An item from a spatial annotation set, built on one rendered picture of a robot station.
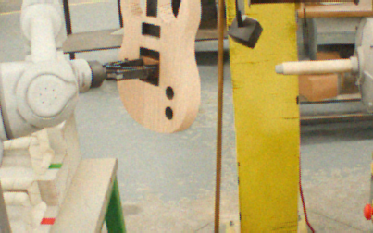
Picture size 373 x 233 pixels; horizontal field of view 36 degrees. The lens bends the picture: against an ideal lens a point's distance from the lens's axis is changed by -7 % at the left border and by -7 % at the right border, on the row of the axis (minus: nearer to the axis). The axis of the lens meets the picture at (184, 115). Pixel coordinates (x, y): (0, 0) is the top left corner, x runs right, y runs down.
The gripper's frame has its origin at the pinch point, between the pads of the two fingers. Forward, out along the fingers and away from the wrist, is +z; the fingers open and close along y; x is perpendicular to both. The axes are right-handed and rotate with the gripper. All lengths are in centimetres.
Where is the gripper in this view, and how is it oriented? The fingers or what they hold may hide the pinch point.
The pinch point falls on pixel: (147, 66)
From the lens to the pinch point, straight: 174.0
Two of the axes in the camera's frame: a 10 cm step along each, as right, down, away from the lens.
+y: 6.1, 2.5, -7.5
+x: 0.3, -9.6, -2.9
